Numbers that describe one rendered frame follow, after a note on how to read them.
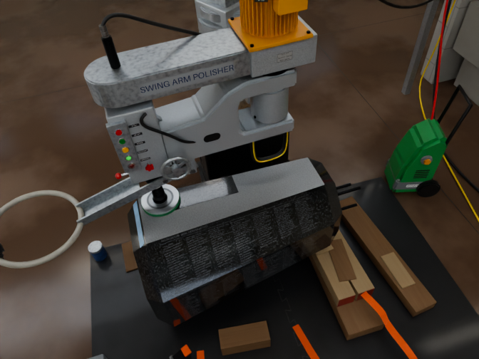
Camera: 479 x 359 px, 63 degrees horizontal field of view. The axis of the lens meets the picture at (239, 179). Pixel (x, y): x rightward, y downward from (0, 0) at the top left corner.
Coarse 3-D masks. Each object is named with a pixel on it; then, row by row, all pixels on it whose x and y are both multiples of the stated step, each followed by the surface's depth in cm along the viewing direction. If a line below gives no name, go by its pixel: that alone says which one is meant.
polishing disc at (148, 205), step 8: (168, 184) 227; (168, 192) 223; (176, 192) 223; (144, 200) 221; (152, 200) 220; (168, 200) 220; (176, 200) 219; (144, 208) 217; (152, 208) 217; (160, 208) 216; (168, 208) 216
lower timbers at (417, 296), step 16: (352, 208) 299; (352, 224) 289; (368, 224) 289; (368, 240) 280; (384, 240) 279; (400, 256) 270; (384, 272) 265; (400, 288) 255; (416, 288) 254; (352, 304) 248; (368, 304) 248; (416, 304) 247; (432, 304) 247; (352, 320) 242; (368, 320) 241; (352, 336) 240
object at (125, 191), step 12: (156, 180) 202; (168, 180) 205; (108, 192) 212; (120, 192) 212; (132, 192) 203; (144, 192) 205; (84, 204) 212; (96, 204) 212; (108, 204) 203; (120, 204) 206; (84, 216) 210; (96, 216) 205
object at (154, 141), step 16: (112, 112) 163; (128, 112) 163; (144, 112) 164; (128, 128) 168; (144, 128) 170; (144, 144) 176; (160, 144) 180; (160, 160) 187; (144, 176) 190; (160, 176) 194
